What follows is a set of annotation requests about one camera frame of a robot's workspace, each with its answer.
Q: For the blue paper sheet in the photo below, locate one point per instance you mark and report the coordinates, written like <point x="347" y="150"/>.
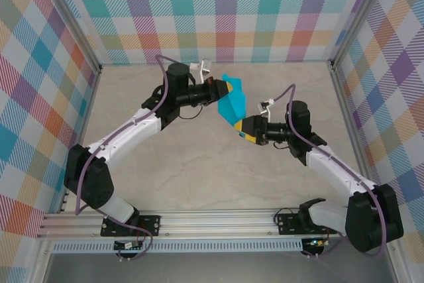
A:
<point x="235" y="104"/>

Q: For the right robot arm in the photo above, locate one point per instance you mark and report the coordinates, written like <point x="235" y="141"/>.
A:
<point x="341" y="173"/>

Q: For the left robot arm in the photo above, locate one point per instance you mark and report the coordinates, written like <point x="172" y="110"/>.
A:
<point x="126" y="130"/>

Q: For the small circuit board green light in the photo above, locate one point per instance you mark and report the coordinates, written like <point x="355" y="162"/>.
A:
<point x="314" y="242"/>

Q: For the grey metal panel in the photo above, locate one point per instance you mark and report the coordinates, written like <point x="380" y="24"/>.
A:
<point x="215" y="269"/>

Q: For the small black circuit board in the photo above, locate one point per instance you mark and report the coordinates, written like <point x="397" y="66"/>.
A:
<point x="124" y="246"/>

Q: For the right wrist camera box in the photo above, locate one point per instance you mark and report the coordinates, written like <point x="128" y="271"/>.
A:
<point x="264" y="108"/>

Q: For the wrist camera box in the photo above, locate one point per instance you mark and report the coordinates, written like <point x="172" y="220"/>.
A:
<point x="206" y="66"/>
<point x="264" y="108"/>

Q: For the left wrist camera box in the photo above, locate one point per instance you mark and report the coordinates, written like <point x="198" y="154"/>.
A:
<point x="206" y="66"/>

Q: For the wide aluminium base rail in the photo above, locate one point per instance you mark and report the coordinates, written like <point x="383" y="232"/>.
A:
<point x="215" y="221"/>

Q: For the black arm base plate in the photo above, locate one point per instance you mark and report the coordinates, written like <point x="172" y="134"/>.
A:
<point x="150" y="225"/>
<point x="288" y="225"/>

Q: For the aluminium frame post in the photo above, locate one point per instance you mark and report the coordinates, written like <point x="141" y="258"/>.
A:
<point x="355" y="14"/>
<point x="74" y="21"/>
<point x="395" y="263"/>
<point x="41" y="263"/>

